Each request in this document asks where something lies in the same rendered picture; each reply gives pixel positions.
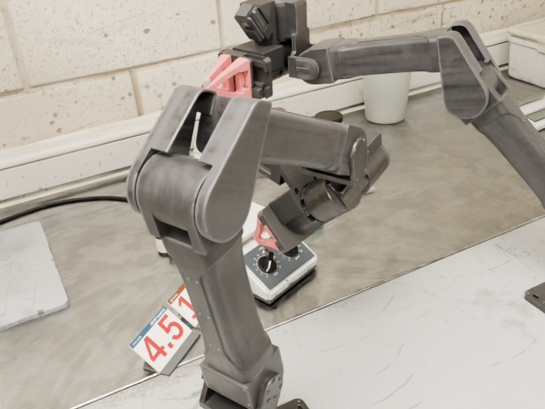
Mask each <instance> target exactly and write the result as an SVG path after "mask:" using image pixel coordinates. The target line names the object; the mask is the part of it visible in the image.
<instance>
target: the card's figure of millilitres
mask: <svg viewBox="0 0 545 409"><path fill-rule="evenodd" d="M173 305H174V306H175V307H176V308H177V309H178V310H180V311H181V312H182V313H183V314H184V315H185V316H187V317H188V318H189V319H190V320H191V321H192V322H193V323H194V322H195V320H196V317H195V313H194V310H193V308H192V306H191V301H190V299H189V297H188V294H187V290H186V288H185V289H184V291H183V292H182V293H181V294H180V295H179V297H178V298H177V299H176V300H175V301H174V302H173Z"/></svg>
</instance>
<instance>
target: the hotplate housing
mask: <svg viewBox="0 0 545 409"><path fill-rule="evenodd" d="M253 236H254V235H253ZM253 236H251V237H250V238H249V239H247V240H246V241H244V242H243V243H242V249H243V255H245V254H246V253H248V252H249V251H250V250H252V249H253V248H255V247H256V246H258V245H259V244H258V243H257V242H256V241H255V239H254V238H253ZM261 237H262V238H264V239H268V238H269V237H271V236H269V235H268V233H267V231H266V230H265V228H264V229H263V232H262V234H261ZM302 243H303V244H304V245H305V246H306V247H307V248H308V249H309V250H310V251H311V252H312V253H313V254H314V257H312V258H311V259H310V260H309V261H308V262H307V263H305V264H304V265H302V266H301V267H300V268H299V269H297V270H296V271H295V272H293V273H292V274H291V275H290V276H289V277H287V278H286V279H285V280H283V281H282V282H281V283H279V284H278V285H277V286H275V287H274V288H273V289H271V290H269V289H268V288H267V287H266V286H265V285H264V284H263V283H262V282H261V281H260V280H259V279H258V278H257V277H256V276H255V275H254V274H253V273H252V272H251V270H250V269H249V268H248V267H247V266H246V268H247V274H248V277H249V281H250V284H251V289H252V293H253V296H255V297H256V298H258V299H260V300H262V301H264V302H265V303H267V304H271V303H272V302H273V301H274V300H276V299H277V298H278V297H280V296H281V295H282V294H284V293H285V292H286V291H287V290H289V289H290V288H291V287H292V286H293V285H294V284H296V283H297V282H298V281H300V280H301V279H302V278H304V277H305V276H306V275H307V274H309V273H310V272H311V271H312V270H313V269H314V268H316V264H317V255H316V254H315V253H314V252H313V251H312V250H311V249H310V248H309V247H308V246H307V245H306V244H305V243H304V242H303V241H302Z"/></svg>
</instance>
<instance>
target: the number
mask: <svg viewBox="0 0 545 409"><path fill-rule="evenodd" d="M187 331H188V328H187V327H186V326H184V325H183V324H182V323H181V322H180V321H179V320H177V319H176V318H175V317H174V316H173V315H172V314H171V313H169V312H168V311H167V310H166V311H165V313H164V314H163V315H162V316H161V317H160V319H159V320H158V321H157V322H156V323H155V325H154V326H153V327H152V328H151V329H150V330H149V331H148V332H147V333H146V335H145V336H144V337H143V338H142V339H141V341H140V342H139V343H138V344H137V345H136V347H135V349H136V350H137V351H139V352H140V353H141V354H142V355H143V356H144V357H146V358H147V359H148V360H149V361H150V362H151V363H153V364H154V365H155V366H156V367H157V368H159V367H160V365H161V364H162V363H163V361H164V360H165V358H166V357H167V356H168V355H169V353H170V352H171V351H172V350H173V349H174V347H175V346H176V345H177V343H178V342H179V341H180V339H181V338H182V337H183V335H184V334H185V333H186V332H187Z"/></svg>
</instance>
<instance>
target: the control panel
mask: <svg viewBox="0 0 545 409"><path fill-rule="evenodd" d="M297 246H298V254H297V255H296V256H286V255H285V254H283V253H281V252H279V251H278V250H276V249H274V248H271V247H268V246H264V245H260V244H259V245H258V246H256V247H255V248H253V249H252V250H250V251H249V252H248V253H246V254H245V255H244V260H245V265H246V266H247V267H248V268H249V269H250V270H251V272H252V273H253V274H254V275H255V276H256V277H257V278H258V279H259V280H260V281H261V282H262V283H263V284H264V285H265V286H266V287H267V288H268V289H269V290H271V289H273V288H274V287H275V286H277V285H278V284H279V283H281V282H282V281H283V280H285V279H286V278H287V277H289V276H290V275H291V274H292V273H293V272H295V271H296V270H297V269H299V268H300V267H301V266H302V265H304V264H305V263H307V262H308V261H309V260H310V259H311V258H312V257H314V254H313V253H312V252H311V251H310V250H309V249H308V248H307V247H306V246H305V245H304V244H303V243H300V244H299V245H297ZM265 248H267V249H268V252H265V251H264V249H265ZM269 252H273V253H274V257H273V259H274V260H275V261H276V263H277V269H276V270H275V271H274V272H273V273H265V272H263V271H262V270H260V268H259V266H258V260H259V258H260V257H262V256H267V255H268V254H269Z"/></svg>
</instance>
